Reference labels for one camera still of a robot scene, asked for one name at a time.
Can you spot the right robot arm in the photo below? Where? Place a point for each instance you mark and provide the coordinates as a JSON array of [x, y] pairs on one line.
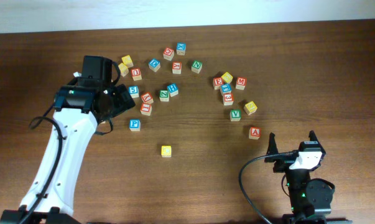
[[310, 199]]

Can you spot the red E block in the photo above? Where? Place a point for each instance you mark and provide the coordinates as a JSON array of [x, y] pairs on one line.
[[217, 83]]

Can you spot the red Y block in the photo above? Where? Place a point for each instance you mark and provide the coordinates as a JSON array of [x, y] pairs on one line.
[[147, 98]]

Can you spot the blue P block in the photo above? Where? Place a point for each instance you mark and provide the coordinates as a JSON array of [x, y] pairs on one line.
[[135, 125]]

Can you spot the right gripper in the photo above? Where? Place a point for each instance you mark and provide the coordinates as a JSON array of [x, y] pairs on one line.
[[282, 165]]

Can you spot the red M block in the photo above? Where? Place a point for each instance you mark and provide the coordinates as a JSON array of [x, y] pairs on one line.
[[241, 83]]

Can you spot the yellow block upper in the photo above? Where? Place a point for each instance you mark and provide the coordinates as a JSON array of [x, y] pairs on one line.
[[127, 60]]

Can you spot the blue 5 block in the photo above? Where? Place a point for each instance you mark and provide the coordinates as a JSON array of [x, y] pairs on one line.
[[134, 91]]

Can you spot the red Q block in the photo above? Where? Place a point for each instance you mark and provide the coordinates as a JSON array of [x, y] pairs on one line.
[[168, 54]]

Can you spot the yellow block lower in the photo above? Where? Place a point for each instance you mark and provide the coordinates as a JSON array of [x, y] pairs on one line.
[[124, 70]]

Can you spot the yellow C block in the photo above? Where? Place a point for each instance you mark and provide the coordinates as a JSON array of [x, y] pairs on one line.
[[166, 151]]

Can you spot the yellow 8 block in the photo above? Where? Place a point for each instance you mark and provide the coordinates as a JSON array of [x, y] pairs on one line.
[[227, 78]]

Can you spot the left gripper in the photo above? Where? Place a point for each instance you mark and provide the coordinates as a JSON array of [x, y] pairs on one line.
[[125, 99]]

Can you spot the blue X block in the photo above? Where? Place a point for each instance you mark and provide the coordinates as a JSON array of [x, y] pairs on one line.
[[181, 48]]

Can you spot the green V block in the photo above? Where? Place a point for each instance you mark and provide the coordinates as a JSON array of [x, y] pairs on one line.
[[235, 115]]

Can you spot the blue D block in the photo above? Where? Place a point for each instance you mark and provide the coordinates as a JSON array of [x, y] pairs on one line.
[[154, 65]]

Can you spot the blue H block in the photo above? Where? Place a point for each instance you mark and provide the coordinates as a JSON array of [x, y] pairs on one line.
[[172, 89]]

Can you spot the yellow S block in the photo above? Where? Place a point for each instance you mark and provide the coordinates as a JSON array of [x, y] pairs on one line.
[[250, 108]]

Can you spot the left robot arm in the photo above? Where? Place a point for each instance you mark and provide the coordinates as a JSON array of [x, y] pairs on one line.
[[51, 195]]

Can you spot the green Z block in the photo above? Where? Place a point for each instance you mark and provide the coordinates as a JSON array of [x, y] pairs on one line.
[[164, 95]]

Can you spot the red 3 block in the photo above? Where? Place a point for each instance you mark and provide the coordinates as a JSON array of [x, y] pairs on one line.
[[228, 99]]

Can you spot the green N block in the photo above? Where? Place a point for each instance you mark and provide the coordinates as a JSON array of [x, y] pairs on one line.
[[196, 66]]

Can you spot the red A block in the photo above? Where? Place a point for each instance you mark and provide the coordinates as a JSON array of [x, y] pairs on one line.
[[254, 133]]

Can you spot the red U block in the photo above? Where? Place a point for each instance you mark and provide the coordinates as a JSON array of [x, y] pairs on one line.
[[136, 74]]

